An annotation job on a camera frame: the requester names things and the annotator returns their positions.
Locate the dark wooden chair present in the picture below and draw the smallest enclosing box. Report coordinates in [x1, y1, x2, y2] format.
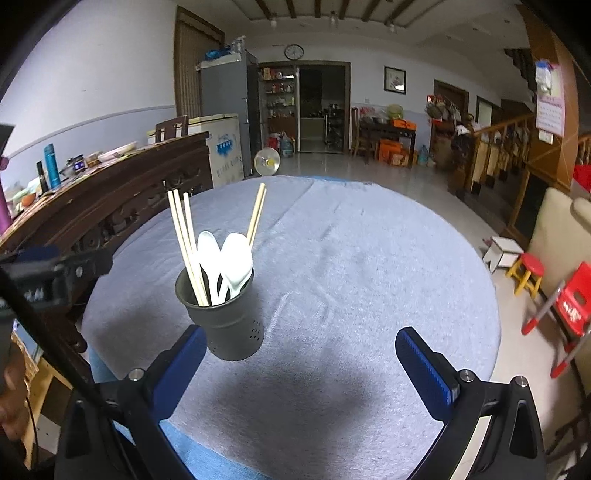
[154, 115, 188, 143]

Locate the small white stool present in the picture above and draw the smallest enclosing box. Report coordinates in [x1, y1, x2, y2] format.
[482, 236, 524, 274]

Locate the orange box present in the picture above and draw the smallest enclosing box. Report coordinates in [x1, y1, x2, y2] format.
[392, 118, 417, 131]

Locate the wooden stair railing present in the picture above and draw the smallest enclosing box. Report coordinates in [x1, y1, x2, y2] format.
[448, 113, 590, 198]

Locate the dark grey utensil holder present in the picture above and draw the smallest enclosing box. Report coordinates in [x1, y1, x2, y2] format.
[174, 269, 264, 361]

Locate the grey refrigerator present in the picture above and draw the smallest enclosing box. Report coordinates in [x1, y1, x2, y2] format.
[195, 50, 262, 177]

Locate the round wall clock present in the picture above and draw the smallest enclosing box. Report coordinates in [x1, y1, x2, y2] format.
[283, 44, 304, 62]

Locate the blue thermos bottle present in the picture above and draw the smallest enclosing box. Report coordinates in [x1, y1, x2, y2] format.
[43, 143, 61, 190]

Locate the white chest freezer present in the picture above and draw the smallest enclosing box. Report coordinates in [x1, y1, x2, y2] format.
[147, 114, 245, 188]

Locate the framed wall picture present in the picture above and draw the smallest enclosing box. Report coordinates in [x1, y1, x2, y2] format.
[384, 66, 407, 95]

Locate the red plastic child chair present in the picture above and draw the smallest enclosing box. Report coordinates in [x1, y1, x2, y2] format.
[521, 262, 591, 379]

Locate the dark carved wooden table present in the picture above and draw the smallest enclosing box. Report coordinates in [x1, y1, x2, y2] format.
[0, 131, 215, 356]

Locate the dark side table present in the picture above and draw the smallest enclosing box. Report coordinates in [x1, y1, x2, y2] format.
[352, 118, 417, 169]

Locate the small electric fan heater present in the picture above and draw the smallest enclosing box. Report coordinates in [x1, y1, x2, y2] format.
[253, 147, 281, 177]

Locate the wall calendar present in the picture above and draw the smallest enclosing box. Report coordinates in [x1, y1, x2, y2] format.
[535, 60, 565, 137]

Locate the red and yellow stool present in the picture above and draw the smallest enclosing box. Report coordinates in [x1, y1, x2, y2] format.
[505, 252, 545, 300]

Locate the white plastic spoon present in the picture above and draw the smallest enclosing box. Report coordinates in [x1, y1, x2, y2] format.
[197, 231, 221, 306]
[221, 233, 253, 282]
[217, 272, 252, 304]

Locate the beige sofa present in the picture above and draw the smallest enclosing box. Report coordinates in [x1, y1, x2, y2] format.
[528, 188, 591, 297]

